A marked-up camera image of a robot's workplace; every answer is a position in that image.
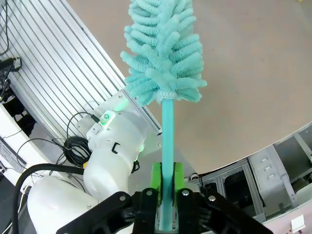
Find grey filing cabinet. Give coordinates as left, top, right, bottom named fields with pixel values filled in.
left=248, top=146, right=297, bottom=213

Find aluminium extrusion table frame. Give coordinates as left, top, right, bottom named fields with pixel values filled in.
left=0, top=0, right=163, bottom=137

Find thin black cable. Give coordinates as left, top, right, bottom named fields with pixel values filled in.
left=66, top=111, right=100, bottom=137

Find teal microfiber duster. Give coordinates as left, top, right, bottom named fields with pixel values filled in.
left=120, top=0, right=208, bottom=231

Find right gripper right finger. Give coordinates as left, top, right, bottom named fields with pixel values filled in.
left=173, top=162, right=273, bottom=234

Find black camera clamp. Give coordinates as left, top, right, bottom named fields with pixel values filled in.
left=0, top=57, right=22, bottom=103

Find white paper tag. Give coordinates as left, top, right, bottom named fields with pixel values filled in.
left=291, top=214, right=306, bottom=231

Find coiled black cables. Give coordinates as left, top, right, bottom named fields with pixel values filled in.
left=63, top=136, right=93, bottom=169

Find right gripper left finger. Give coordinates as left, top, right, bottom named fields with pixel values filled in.
left=56, top=162, right=163, bottom=234

